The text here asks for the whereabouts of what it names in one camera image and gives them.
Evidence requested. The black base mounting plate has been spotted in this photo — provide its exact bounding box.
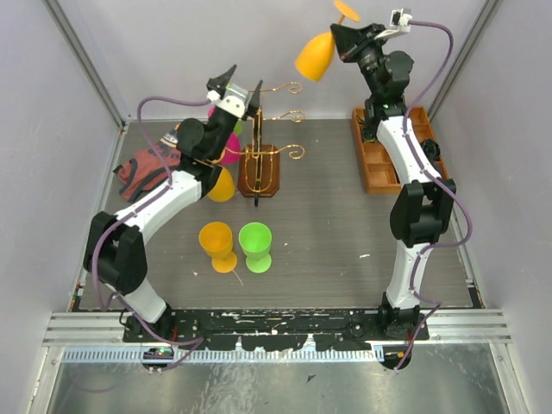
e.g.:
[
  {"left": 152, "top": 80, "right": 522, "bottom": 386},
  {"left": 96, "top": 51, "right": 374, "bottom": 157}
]
[{"left": 119, "top": 308, "right": 429, "bottom": 352}]

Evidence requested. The orange compartment tray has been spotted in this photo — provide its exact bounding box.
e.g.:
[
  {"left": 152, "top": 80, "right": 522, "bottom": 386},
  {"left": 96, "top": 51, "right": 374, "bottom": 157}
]
[{"left": 351, "top": 106, "right": 449, "bottom": 194}]

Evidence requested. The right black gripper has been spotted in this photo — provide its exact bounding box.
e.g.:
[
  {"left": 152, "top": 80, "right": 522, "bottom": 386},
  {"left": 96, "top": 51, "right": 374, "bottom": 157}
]
[{"left": 327, "top": 24, "right": 386, "bottom": 98}]

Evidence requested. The pink plastic wine glass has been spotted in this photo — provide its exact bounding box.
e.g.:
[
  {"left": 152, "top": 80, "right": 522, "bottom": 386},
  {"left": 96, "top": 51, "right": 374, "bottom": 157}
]
[{"left": 212, "top": 130, "right": 241, "bottom": 165}]

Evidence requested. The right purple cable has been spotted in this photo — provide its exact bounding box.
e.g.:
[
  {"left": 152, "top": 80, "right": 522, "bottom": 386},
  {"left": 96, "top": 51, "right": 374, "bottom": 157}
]
[{"left": 394, "top": 19, "right": 474, "bottom": 374}]

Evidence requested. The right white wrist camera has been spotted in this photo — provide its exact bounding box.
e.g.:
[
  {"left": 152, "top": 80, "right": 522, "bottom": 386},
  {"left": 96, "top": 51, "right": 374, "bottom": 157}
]
[{"left": 375, "top": 8, "right": 412, "bottom": 40}]

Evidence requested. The black crumpled item right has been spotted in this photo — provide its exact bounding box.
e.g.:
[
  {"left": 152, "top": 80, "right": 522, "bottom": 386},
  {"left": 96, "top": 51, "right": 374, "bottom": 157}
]
[{"left": 421, "top": 139, "right": 441, "bottom": 163}]

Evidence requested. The slotted grey cable duct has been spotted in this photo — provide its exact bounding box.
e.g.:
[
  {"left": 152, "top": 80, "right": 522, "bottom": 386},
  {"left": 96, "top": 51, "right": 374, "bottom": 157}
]
[{"left": 60, "top": 346, "right": 384, "bottom": 364}]

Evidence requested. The gold wire wine glass rack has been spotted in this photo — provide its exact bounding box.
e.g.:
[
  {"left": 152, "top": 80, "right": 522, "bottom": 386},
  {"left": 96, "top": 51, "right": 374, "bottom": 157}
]
[{"left": 206, "top": 81, "right": 305, "bottom": 206}]

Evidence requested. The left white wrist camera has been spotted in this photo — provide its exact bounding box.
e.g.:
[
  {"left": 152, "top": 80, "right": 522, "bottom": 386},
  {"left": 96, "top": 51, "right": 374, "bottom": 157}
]
[{"left": 207, "top": 83, "right": 249, "bottom": 119}]

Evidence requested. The orange wine glass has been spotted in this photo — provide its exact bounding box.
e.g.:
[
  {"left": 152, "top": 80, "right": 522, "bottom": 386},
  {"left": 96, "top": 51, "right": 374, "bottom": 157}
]
[
  {"left": 198, "top": 222, "right": 237, "bottom": 273},
  {"left": 294, "top": 0, "right": 361, "bottom": 82}
]

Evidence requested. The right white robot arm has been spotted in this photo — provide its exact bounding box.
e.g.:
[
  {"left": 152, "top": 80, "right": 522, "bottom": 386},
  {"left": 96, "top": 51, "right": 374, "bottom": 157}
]
[{"left": 330, "top": 23, "right": 456, "bottom": 340}]

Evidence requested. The yellow plastic wine glass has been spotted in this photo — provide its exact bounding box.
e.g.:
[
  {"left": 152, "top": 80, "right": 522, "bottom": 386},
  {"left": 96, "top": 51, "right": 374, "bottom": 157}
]
[{"left": 207, "top": 166, "right": 235, "bottom": 203}]

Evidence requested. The red printed cloth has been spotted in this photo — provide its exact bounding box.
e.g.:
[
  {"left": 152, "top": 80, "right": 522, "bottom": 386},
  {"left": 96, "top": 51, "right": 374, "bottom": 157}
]
[{"left": 113, "top": 126, "right": 180, "bottom": 203}]

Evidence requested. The orange wine glass front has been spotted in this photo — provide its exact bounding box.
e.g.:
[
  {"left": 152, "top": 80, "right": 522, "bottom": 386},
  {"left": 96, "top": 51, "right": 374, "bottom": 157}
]
[{"left": 198, "top": 222, "right": 237, "bottom": 273}]

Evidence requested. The aluminium frame rail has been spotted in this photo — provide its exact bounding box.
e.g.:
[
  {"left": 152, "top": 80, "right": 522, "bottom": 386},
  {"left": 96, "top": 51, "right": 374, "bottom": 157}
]
[{"left": 43, "top": 308, "right": 511, "bottom": 349}]

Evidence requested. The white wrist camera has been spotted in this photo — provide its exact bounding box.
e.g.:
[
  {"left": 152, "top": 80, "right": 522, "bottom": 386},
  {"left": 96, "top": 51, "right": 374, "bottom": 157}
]
[
  {"left": 207, "top": 83, "right": 249, "bottom": 119},
  {"left": 375, "top": 8, "right": 412, "bottom": 40}
]

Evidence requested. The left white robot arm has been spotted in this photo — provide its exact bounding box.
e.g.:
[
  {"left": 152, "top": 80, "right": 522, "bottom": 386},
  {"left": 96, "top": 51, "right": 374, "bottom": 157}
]
[{"left": 83, "top": 66, "right": 260, "bottom": 343}]

